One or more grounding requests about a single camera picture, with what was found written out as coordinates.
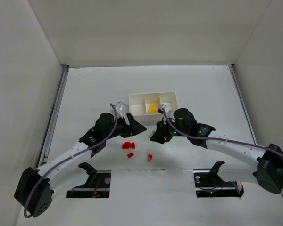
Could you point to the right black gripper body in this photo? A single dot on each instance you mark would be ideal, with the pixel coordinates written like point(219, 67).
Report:
point(163, 133)

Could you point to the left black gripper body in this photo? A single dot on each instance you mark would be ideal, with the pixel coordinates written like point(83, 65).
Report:
point(128, 127)

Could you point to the red arch lego piece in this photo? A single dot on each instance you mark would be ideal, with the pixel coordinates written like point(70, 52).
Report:
point(128, 145)

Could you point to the long yellow lego brick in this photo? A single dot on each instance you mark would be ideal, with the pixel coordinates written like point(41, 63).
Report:
point(153, 108)

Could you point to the red sloped lego piece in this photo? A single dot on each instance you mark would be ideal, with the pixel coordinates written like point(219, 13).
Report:
point(150, 157)

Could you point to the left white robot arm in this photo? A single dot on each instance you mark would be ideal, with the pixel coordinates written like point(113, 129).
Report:
point(38, 187)

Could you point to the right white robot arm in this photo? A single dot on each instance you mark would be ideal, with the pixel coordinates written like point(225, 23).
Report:
point(264, 164)

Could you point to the white three-compartment container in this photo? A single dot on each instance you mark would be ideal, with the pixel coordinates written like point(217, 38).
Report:
point(139, 106)

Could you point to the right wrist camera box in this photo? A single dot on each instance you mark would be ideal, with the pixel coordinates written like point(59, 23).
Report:
point(165, 110)

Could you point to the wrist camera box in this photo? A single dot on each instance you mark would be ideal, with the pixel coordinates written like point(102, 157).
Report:
point(165, 110)
point(119, 106)

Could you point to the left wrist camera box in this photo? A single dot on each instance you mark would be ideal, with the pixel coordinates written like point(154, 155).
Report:
point(119, 106)

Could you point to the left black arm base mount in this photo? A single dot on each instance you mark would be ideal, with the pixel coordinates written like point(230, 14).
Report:
point(97, 184)

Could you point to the left aluminium frame rail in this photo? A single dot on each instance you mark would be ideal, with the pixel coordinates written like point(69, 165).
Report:
point(47, 140)

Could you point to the aluminium frame rail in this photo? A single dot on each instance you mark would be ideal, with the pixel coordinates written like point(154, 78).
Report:
point(47, 140)
point(245, 110)

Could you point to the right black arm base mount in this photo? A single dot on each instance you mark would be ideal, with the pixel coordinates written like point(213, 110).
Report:
point(208, 184)

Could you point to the right aluminium frame rail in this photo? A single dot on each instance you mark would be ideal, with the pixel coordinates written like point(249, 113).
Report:
point(245, 110)

